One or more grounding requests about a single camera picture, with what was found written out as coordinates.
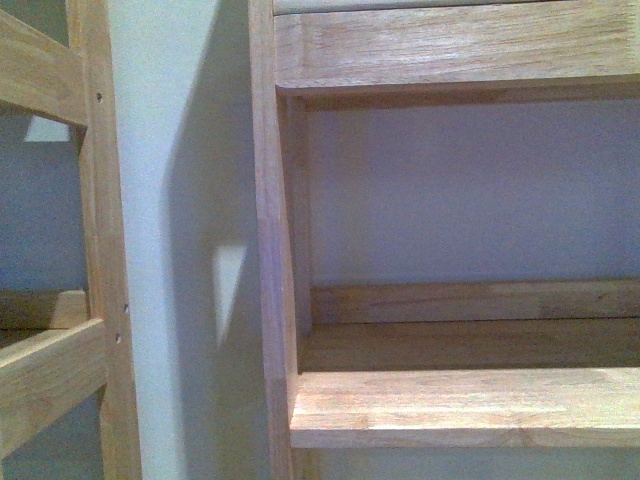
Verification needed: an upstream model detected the left wooden shelf unit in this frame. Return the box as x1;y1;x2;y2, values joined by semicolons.
1;1;142;479

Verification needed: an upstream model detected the wooden shelf unit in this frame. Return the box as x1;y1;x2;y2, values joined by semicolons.
1;1;142;479
249;1;639;479

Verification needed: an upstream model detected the right wooden shelf unit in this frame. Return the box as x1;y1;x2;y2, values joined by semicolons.
249;1;639;479

